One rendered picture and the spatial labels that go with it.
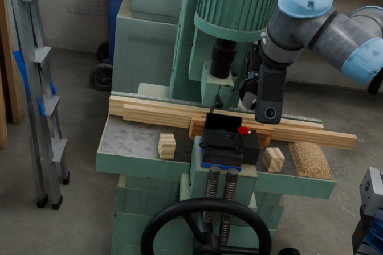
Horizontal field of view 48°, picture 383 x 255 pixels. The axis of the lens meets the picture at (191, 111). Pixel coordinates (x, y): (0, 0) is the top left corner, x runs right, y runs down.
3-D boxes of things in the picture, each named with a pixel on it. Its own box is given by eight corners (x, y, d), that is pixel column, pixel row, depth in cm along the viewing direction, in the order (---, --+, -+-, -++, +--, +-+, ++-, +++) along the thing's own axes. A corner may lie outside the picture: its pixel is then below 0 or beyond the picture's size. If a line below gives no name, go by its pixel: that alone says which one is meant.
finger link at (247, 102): (249, 91, 99) (260, 69, 91) (249, 114, 96) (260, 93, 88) (236, 89, 98) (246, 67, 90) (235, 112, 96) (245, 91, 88)
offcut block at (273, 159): (261, 161, 110) (265, 147, 108) (273, 161, 111) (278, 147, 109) (267, 172, 106) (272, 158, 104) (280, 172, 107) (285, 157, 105)
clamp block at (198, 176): (187, 200, 98) (194, 169, 93) (187, 163, 109) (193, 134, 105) (251, 207, 99) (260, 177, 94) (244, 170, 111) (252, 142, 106)
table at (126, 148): (86, 198, 97) (87, 177, 94) (108, 124, 123) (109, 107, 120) (341, 227, 103) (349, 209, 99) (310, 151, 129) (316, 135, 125)
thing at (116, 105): (108, 114, 117) (109, 98, 115) (109, 110, 119) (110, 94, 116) (318, 142, 122) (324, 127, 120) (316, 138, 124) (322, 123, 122)
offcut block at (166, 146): (159, 159, 104) (162, 143, 102) (158, 148, 108) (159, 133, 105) (173, 159, 105) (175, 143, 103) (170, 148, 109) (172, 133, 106)
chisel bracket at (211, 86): (200, 111, 110) (206, 82, 106) (199, 85, 122) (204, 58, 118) (228, 114, 111) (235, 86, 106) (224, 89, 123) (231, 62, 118)
